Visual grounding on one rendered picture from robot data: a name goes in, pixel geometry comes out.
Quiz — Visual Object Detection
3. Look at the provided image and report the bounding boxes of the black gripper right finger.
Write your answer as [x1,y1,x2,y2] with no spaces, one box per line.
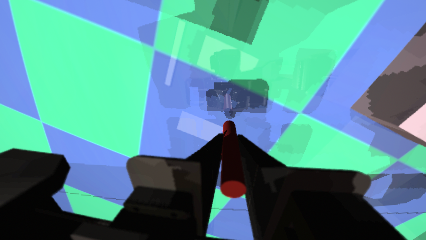
[237,134,371,240]

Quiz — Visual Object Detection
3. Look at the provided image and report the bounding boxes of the red peg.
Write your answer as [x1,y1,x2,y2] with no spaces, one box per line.
[220,120,246,198]

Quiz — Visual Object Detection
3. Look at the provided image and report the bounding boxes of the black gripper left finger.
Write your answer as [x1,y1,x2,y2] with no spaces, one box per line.
[126,133,223,236]

